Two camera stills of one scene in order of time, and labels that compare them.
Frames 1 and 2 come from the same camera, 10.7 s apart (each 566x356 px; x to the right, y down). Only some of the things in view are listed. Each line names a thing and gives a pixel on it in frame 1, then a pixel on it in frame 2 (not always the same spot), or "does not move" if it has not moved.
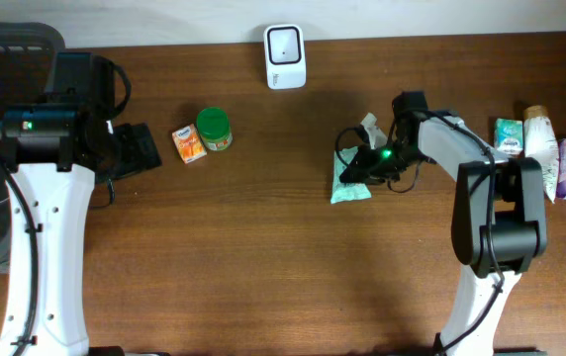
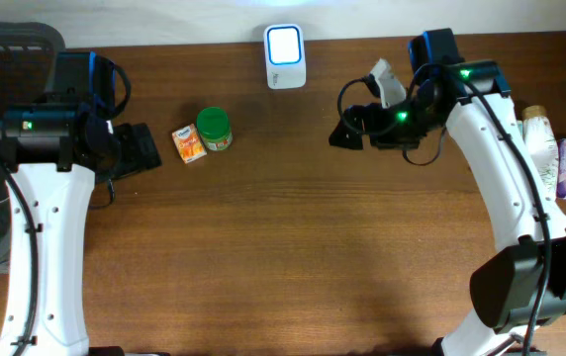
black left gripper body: [133, 153] does not move
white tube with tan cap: [540, 142] does not move
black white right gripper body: [383, 158] → [416, 111]
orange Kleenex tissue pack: [189, 143] does not move
